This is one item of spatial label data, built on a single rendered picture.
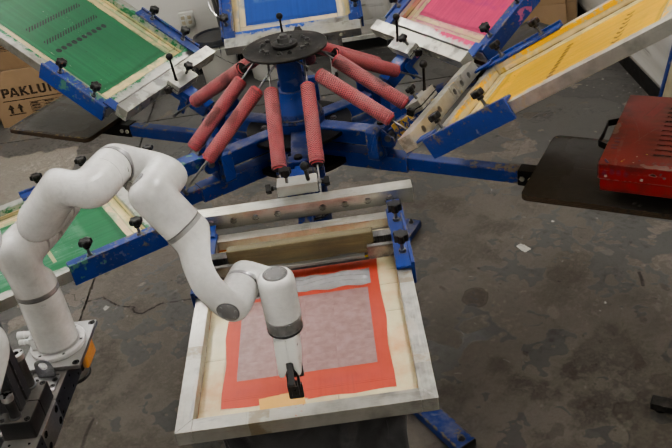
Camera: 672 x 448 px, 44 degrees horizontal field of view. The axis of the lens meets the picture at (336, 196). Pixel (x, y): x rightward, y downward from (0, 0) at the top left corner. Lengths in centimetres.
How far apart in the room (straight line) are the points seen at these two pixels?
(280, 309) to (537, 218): 269
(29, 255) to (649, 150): 166
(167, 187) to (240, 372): 62
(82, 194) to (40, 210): 14
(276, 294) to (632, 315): 224
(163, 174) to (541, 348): 216
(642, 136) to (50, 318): 169
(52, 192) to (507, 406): 205
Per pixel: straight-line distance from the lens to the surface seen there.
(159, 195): 163
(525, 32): 383
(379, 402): 189
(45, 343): 201
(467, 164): 284
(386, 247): 232
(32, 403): 187
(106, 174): 168
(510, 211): 429
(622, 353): 348
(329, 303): 223
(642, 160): 247
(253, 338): 218
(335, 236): 230
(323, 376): 203
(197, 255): 164
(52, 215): 177
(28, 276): 190
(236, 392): 204
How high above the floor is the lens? 231
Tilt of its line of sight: 30 degrees down
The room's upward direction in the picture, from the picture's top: 9 degrees counter-clockwise
